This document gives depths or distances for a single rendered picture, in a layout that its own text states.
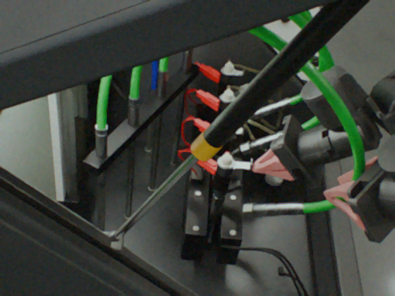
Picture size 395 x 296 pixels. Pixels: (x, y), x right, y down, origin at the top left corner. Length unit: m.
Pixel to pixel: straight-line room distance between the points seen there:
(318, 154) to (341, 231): 0.29
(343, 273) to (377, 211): 0.36
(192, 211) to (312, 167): 0.25
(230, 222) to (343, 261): 0.21
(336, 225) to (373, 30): 2.52
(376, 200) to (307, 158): 0.18
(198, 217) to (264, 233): 0.23
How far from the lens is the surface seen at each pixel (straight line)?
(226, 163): 0.92
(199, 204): 1.04
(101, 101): 0.86
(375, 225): 0.72
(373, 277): 2.30
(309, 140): 0.86
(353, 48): 3.35
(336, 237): 1.10
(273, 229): 1.23
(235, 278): 1.14
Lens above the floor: 1.78
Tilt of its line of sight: 45 degrees down
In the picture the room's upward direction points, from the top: 9 degrees clockwise
